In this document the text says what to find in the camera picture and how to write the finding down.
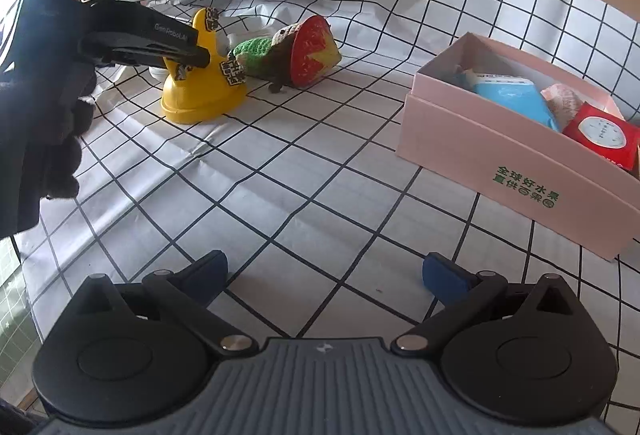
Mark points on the blue tissue pack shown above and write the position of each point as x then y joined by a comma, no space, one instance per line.
510,97

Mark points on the person's left hand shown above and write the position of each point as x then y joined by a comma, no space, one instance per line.
55,150

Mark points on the crochet doll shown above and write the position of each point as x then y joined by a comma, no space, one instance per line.
310,50

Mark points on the yellow plastic stand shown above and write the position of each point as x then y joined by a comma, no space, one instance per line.
200,95

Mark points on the red packet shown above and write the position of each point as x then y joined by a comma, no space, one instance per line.
600,135

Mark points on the white round case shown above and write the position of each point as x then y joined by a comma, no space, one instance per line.
157,74

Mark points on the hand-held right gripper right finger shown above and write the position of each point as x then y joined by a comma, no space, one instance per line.
445,277

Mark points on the green cutting mat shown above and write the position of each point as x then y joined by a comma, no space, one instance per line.
12,305

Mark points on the white black checked tablecloth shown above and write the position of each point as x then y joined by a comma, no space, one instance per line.
300,175

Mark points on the pink striped fluffy cloth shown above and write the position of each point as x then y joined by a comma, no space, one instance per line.
565,102

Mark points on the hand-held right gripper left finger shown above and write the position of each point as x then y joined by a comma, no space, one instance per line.
207,272

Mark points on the pink cardboard box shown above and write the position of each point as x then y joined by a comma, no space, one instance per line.
475,150

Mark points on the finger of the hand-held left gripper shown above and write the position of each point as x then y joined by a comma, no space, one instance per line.
150,56

